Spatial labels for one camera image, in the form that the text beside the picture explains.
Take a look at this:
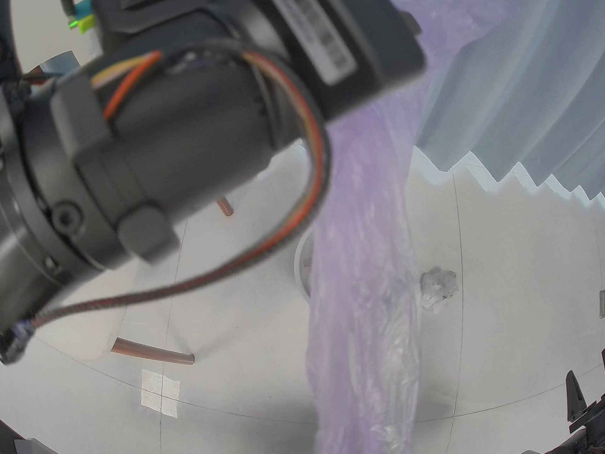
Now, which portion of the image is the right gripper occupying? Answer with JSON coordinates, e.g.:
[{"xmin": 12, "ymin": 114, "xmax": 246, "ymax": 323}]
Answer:
[{"xmin": 566, "ymin": 347, "xmax": 605, "ymax": 454}]

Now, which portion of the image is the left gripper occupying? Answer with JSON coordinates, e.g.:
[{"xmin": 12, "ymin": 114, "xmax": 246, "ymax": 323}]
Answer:
[{"xmin": 21, "ymin": 0, "xmax": 428, "ymax": 273}]

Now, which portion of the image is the white paper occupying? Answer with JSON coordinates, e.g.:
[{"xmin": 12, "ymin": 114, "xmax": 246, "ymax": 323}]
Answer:
[{"xmin": 420, "ymin": 267, "xmax": 460, "ymax": 314}]

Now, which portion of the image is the purple plastic bag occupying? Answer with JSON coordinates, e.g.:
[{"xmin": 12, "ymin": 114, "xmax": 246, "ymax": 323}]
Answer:
[{"xmin": 305, "ymin": 0, "xmax": 513, "ymax": 454}]

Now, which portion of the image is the white trash bin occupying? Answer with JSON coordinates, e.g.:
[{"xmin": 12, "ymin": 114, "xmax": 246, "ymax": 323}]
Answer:
[{"xmin": 292, "ymin": 231, "xmax": 316, "ymax": 304}]

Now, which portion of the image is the white cushioned wooden chair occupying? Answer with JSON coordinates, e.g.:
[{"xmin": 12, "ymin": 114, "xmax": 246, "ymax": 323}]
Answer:
[{"xmin": 0, "ymin": 0, "xmax": 235, "ymax": 367}]

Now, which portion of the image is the pale blue curtain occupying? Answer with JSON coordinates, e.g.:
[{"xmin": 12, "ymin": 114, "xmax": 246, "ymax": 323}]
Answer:
[{"xmin": 40, "ymin": 0, "xmax": 605, "ymax": 203}]

